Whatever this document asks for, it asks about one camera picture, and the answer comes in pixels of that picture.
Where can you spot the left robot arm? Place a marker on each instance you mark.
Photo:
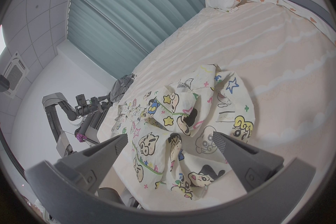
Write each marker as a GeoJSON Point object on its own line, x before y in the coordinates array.
{"type": "Point", "coordinates": [56, 112]}

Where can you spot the blue-green curtain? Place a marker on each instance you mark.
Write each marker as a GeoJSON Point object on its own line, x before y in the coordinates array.
{"type": "Point", "coordinates": [136, 13]}

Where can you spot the pile of clothes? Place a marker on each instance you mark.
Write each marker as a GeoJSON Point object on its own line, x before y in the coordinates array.
{"type": "Point", "coordinates": [120, 87]}

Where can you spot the bed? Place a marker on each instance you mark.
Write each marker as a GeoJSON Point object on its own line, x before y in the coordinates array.
{"type": "Point", "coordinates": [275, 65]}

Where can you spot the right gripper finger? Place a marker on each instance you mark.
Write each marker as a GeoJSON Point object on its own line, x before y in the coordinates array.
{"type": "Point", "coordinates": [249, 165]}

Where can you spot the white printed pyjama top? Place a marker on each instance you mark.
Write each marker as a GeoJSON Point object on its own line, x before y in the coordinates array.
{"type": "Point", "coordinates": [189, 123]}

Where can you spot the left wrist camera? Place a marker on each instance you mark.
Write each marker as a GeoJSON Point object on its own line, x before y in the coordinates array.
{"type": "Point", "coordinates": [81, 100]}

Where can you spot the ceiling air conditioner vent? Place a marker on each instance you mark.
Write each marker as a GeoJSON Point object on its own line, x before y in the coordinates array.
{"type": "Point", "coordinates": [15, 74]}

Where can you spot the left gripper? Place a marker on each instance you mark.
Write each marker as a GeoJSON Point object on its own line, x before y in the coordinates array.
{"type": "Point", "coordinates": [95, 106]}

